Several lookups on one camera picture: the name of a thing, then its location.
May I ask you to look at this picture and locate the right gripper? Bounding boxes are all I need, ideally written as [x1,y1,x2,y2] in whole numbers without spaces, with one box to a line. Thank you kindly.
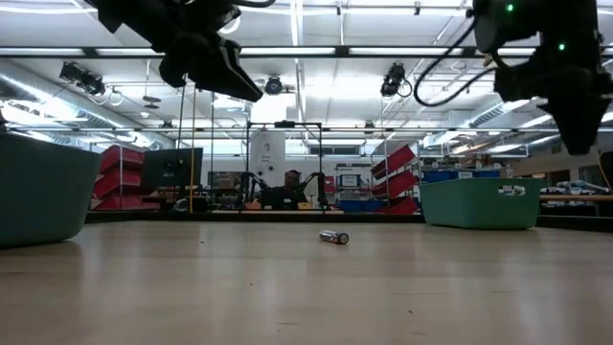
[491,27,613,156]

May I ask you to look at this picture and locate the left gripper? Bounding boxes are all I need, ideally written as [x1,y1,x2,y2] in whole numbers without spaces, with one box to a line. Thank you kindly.
[143,0,264,104]

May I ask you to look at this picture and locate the grey tube bundle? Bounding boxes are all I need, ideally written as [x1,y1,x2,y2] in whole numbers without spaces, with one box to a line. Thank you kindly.
[550,180,610,196]

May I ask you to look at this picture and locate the wooden work table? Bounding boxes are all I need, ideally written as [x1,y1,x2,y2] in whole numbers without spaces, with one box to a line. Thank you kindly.
[545,194,613,202]

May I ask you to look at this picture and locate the white cylindrical tank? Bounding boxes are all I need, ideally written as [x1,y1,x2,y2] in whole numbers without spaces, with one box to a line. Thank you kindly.
[248,131,287,191]

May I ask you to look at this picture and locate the black computer monitor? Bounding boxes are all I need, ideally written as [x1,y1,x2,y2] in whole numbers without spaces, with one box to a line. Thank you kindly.
[141,147,204,189]

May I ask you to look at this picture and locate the black overhead light bar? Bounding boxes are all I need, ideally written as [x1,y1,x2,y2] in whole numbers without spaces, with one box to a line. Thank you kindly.
[0,45,613,59]

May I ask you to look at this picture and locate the person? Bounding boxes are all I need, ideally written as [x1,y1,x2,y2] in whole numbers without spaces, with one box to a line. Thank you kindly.
[261,169,310,211]

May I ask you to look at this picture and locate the red storage bin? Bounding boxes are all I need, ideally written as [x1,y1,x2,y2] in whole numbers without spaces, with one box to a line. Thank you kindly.
[93,170,144,198]
[90,194,162,212]
[371,145,417,179]
[99,145,145,174]
[377,171,420,198]

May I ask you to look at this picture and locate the black ceiling spotlight cluster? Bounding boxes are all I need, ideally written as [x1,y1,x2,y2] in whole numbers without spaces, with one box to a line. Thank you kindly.
[58,60,107,97]

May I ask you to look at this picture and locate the green plastic bin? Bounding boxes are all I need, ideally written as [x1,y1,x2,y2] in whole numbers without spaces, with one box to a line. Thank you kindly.
[420,177,547,230]

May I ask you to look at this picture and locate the blue storage bin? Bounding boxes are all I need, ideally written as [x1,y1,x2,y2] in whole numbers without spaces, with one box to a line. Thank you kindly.
[421,169,502,183]
[339,199,387,214]

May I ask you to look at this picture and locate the silver black Energizer battery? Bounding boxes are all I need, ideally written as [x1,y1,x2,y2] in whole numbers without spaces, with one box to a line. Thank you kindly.
[319,229,351,246]

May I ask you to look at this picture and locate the dark blue plastic bin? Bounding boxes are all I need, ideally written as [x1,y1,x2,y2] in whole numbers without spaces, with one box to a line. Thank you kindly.
[0,132,103,247]

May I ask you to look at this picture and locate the white cable ring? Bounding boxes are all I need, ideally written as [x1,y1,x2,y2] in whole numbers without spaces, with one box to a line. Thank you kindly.
[217,16,241,35]

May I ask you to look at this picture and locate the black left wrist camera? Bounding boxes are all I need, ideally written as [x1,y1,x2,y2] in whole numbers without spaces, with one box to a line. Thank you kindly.
[159,34,212,90]

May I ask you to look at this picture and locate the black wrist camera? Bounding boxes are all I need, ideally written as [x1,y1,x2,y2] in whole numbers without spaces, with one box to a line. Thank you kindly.
[471,0,542,54]
[159,34,212,90]

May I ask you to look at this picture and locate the black hanging cable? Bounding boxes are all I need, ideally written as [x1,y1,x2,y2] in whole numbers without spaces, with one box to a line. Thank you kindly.
[174,83,189,145]

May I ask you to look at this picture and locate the black metal frame stand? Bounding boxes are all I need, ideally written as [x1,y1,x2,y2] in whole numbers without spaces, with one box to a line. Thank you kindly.
[245,120,325,213]

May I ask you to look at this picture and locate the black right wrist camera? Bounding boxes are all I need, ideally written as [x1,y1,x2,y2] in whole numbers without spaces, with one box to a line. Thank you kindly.
[471,0,542,54]

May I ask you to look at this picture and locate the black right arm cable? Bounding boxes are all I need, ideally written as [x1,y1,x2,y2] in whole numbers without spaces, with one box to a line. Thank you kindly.
[413,18,500,108]

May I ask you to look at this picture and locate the black ceiling camera with cable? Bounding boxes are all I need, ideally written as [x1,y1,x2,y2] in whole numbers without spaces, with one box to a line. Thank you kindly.
[380,61,414,100]

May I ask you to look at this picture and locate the black metal table frame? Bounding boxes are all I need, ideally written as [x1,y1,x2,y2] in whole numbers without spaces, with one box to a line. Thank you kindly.
[84,210,613,234]

